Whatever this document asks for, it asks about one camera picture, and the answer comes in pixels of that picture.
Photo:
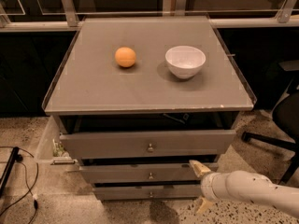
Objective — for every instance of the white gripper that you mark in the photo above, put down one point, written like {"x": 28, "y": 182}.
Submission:
{"x": 207, "y": 187}

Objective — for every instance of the grey drawer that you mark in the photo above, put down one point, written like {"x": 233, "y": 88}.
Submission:
{"x": 146, "y": 144}
{"x": 185, "y": 191}
{"x": 138, "y": 173}

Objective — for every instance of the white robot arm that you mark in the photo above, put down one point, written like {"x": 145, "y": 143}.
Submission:
{"x": 245, "y": 187}

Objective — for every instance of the grey top drawer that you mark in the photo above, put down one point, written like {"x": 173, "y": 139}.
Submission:
{"x": 146, "y": 144}

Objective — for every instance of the grey bottom drawer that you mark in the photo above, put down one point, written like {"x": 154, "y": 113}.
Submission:
{"x": 185, "y": 191}

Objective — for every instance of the grey drawer cabinet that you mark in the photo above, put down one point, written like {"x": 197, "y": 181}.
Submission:
{"x": 92, "y": 94}

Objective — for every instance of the white bowl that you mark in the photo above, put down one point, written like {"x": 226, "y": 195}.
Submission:
{"x": 185, "y": 61}

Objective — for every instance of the orange ball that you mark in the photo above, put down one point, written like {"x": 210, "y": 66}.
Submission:
{"x": 125, "y": 57}

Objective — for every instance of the clear plastic bin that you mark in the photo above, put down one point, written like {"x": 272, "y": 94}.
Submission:
{"x": 49, "y": 149}

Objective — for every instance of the black floor stand bar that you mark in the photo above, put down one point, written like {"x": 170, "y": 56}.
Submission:
{"x": 9, "y": 165}

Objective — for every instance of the metal window bracket right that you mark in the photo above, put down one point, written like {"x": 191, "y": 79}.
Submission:
{"x": 285, "y": 11}

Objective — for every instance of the metal window bracket left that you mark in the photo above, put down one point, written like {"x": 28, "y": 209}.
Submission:
{"x": 70, "y": 13}

